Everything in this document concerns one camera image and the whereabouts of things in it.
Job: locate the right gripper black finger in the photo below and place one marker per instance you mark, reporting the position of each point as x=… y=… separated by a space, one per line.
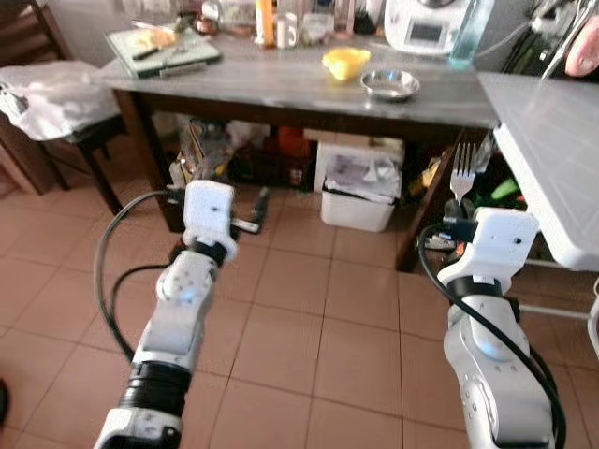
x=463 y=213

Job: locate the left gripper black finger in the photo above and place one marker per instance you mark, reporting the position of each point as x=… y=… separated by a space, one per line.
x=261 y=206

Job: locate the silver fork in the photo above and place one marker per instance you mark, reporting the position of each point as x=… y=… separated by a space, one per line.
x=462 y=173

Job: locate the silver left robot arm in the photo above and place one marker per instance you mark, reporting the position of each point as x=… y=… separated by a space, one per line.
x=173 y=318

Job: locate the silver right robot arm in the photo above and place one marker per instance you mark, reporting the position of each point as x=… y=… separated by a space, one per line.
x=496 y=374

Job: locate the black crate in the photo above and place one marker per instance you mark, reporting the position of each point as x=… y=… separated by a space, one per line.
x=271 y=168

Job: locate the white plastic bin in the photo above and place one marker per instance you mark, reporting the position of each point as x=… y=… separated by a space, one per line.
x=360 y=206

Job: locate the white folding table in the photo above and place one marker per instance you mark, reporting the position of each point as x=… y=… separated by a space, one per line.
x=552 y=159

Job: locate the dark wooden table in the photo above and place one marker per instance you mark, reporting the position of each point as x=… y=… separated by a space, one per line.
x=281 y=89

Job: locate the round steel plate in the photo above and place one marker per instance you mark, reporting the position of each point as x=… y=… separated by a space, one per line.
x=390 y=85

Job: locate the yellow plastic bowl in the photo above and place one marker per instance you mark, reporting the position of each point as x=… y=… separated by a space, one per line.
x=346 y=64

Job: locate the green serving tray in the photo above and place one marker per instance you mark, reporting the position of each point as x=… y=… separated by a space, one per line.
x=187 y=56

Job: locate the blue plastic water bottle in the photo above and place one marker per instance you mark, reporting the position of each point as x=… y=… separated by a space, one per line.
x=468 y=37

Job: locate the orange bottle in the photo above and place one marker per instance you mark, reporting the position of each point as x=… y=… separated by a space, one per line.
x=265 y=23

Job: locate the small clear lidded container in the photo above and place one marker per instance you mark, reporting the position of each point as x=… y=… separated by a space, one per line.
x=316 y=28

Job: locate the white kitchen cooking machine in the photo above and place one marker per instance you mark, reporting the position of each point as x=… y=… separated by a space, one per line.
x=421 y=28

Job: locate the bread slice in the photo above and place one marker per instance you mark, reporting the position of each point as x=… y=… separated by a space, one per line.
x=150 y=39

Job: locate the pink rounded object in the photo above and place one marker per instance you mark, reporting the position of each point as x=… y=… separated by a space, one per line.
x=582 y=47

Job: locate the white plastic bag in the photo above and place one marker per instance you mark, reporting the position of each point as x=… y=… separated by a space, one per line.
x=56 y=98

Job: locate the dark wooden chair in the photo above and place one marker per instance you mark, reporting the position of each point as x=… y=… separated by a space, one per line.
x=28 y=37

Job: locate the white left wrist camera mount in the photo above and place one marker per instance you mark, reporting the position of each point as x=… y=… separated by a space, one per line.
x=209 y=213

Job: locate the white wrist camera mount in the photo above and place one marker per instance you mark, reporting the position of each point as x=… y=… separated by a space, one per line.
x=209 y=213
x=496 y=248

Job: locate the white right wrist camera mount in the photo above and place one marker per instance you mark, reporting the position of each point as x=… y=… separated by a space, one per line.
x=496 y=248

